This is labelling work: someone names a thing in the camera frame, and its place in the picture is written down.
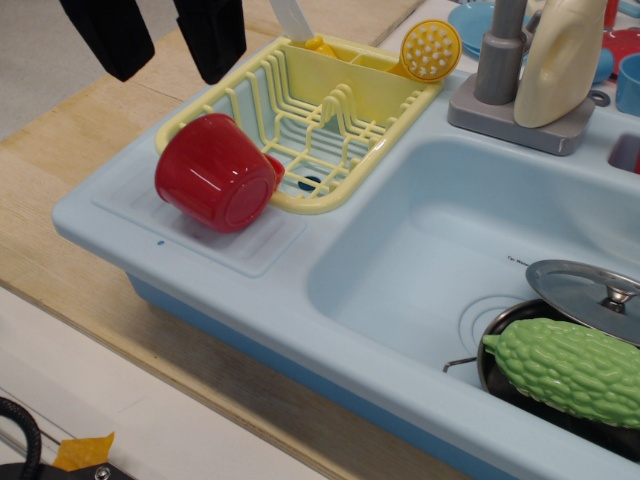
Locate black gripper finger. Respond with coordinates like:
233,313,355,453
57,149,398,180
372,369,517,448
174,0,247,85
60,0,155,82

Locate red plastic cup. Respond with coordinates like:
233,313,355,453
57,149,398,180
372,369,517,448
155,113,285,233

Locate blue plastic cup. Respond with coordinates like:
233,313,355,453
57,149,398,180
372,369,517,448
615,54,640,116

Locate white and yellow utensil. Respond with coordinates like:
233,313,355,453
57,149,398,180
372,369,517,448
269,0,336,58

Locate yellow dish rack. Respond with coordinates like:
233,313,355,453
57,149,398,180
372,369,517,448
155,37,443,214

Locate yellow round scrub brush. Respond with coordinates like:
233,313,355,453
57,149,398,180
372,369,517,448
388,20,462,83

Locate blue plastic plate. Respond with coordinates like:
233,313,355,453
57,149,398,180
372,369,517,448
447,1,532,57

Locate grey toy faucet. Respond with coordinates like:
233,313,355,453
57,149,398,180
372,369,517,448
447,1,595,156

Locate light blue toy sink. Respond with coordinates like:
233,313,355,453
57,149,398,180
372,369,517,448
52,74,639,479

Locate cream detergent bottle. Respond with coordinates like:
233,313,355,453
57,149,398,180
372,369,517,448
514,0,607,128

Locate blue plastic bowl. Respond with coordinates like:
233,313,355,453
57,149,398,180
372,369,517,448
592,48,615,85

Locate red plastic bowl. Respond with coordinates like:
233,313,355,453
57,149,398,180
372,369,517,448
602,28,640,72

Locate yellow tape piece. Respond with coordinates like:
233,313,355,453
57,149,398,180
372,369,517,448
52,432,115,472

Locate black base with screw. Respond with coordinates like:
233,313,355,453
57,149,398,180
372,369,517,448
1,463,135,480

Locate steel pot lid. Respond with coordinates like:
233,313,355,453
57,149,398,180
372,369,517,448
526,260,639,346

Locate green bitter gourd toy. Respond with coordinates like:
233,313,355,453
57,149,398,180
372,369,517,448
482,318,639,429

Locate steel pot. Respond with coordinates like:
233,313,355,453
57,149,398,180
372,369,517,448
442,298,640,464

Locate black cable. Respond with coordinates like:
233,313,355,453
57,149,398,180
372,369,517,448
0,397,42,480

